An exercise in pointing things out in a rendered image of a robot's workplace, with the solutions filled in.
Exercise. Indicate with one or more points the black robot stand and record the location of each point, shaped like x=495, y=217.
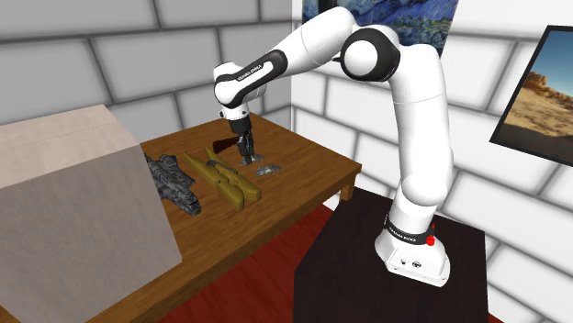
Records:
x=349, y=273

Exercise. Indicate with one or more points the small grey metal object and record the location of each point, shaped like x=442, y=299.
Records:
x=267, y=169

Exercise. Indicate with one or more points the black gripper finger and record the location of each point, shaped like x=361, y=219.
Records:
x=246, y=151

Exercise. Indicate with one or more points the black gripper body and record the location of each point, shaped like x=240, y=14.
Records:
x=239, y=127

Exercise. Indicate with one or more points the blue swirl wall painting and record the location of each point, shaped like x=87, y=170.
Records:
x=403, y=18

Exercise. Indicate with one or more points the beige fabric sofa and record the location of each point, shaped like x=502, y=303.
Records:
x=76, y=210

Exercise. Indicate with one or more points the olive yellow clothespin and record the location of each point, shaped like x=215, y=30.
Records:
x=221, y=175

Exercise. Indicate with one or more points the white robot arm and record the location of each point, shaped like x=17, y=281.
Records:
x=421, y=134

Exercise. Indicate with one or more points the dark grey spaceship model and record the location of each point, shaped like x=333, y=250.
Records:
x=174, y=181

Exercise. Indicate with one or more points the brown wooden table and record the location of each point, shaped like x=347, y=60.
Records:
x=286, y=179

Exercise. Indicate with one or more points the black framed desert picture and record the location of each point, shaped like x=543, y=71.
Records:
x=537, y=98

